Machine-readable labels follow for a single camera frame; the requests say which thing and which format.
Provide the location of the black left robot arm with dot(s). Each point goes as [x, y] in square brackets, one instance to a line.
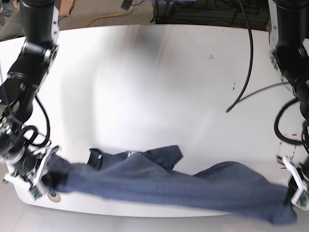
[288, 29]

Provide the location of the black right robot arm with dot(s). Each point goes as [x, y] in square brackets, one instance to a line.
[39, 19]

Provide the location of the left table grommet hole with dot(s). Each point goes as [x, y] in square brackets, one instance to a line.
[54, 196]

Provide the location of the dark blue T-shirt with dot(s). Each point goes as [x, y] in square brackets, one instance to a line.
[149, 177]

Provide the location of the red tape rectangle marking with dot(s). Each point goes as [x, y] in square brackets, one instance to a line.
[286, 149]

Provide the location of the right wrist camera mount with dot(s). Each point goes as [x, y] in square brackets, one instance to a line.
[32, 183]

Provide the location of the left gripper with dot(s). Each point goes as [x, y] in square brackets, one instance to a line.
[303, 169]

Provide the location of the cardboard box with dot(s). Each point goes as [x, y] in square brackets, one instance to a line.
[66, 7]

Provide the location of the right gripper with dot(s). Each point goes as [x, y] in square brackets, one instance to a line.
[14, 143]

